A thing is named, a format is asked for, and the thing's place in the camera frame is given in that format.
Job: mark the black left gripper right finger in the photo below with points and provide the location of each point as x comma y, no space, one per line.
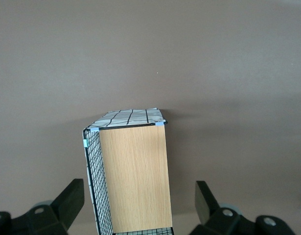
206,208

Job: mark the light wooden step shelf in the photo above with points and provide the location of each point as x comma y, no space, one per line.
135,176

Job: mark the brown table mat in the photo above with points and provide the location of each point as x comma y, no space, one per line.
150,61

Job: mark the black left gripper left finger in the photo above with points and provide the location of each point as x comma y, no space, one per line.
67,203

